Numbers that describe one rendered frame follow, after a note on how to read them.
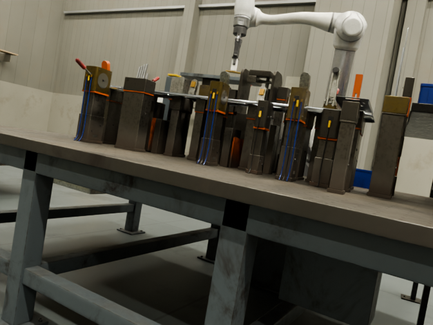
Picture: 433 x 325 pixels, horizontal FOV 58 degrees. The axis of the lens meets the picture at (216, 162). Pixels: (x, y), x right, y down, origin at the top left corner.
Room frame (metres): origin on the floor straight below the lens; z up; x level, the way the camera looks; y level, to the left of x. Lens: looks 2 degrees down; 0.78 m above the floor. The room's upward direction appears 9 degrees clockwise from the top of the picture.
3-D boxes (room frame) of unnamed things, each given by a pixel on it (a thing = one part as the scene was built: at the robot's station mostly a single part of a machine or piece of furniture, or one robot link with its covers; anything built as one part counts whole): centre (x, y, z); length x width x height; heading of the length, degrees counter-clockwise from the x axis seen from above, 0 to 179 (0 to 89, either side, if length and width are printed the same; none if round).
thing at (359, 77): (1.75, -0.56, 0.95); 0.03 x 0.01 x 0.50; 66
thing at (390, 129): (1.42, -0.60, 0.88); 0.08 x 0.08 x 0.36; 66
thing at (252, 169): (1.56, -0.15, 0.84); 0.10 x 0.05 x 0.29; 156
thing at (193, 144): (1.87, 0.09, 0.84); 0.12 x 0.05 x 0.29; 156
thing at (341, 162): (1.24, -0.39, 0.84); 0.05 x 0.05 x 0.29; 66
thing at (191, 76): (2.24, 0.09, 1.16); 0.37 x 0.14 x 0.02; 66
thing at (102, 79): (1.90, 0.64, 0.88); 0.14 x 0.09 x 0.36; 156
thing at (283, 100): (1.94, -0.27, 0.91); 0.07 x 0.05 x 0.42; 156
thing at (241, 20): (2.18, -0.01, 1.47); 0.09 x 0.09 x 0.06
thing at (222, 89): (1.64, 0.04, 0.87); 0.12 x 0.07 x 0.35; 156
